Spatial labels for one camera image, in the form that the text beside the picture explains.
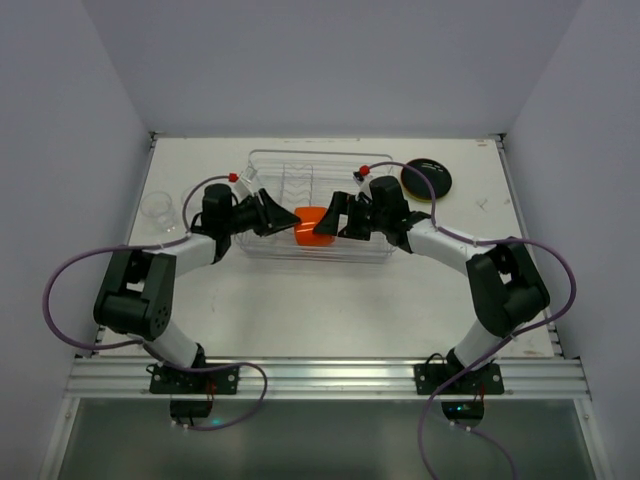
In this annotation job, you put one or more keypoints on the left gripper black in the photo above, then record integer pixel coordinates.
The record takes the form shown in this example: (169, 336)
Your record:
(263, 214)

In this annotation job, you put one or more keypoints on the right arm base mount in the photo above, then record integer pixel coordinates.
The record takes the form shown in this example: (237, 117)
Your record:
(457, 380)

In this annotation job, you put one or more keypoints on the clear plastic rack tray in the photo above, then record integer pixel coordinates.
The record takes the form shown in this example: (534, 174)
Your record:
(320, 255)

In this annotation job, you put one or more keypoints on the clear glass cup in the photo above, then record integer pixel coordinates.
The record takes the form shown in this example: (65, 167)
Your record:
(158, 208)
(191, 202)

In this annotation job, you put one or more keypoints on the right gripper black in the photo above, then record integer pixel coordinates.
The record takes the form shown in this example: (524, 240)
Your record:
(348, 218)

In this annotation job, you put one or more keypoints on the orange plate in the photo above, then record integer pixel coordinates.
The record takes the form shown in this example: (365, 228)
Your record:
(406, 192)

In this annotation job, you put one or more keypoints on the green plate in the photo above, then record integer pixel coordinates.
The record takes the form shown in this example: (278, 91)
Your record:
(422, 201)

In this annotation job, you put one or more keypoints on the black plate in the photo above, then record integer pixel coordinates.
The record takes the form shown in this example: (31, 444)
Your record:
(437, 174)

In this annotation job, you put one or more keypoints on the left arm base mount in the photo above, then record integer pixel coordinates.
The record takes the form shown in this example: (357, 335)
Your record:
(166, 381)

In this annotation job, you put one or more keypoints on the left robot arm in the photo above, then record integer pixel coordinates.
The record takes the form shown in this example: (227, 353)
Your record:
(136, 296)

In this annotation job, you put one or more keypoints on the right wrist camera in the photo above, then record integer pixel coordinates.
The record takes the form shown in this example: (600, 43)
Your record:
(362, 178)

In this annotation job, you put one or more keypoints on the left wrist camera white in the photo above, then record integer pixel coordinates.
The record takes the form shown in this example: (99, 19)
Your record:
(248, 183)

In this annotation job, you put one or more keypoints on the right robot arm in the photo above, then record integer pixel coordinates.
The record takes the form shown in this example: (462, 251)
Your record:
(506, 287)

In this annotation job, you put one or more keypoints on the aluminium frame rail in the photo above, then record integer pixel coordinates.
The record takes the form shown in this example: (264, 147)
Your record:
(121, 377)

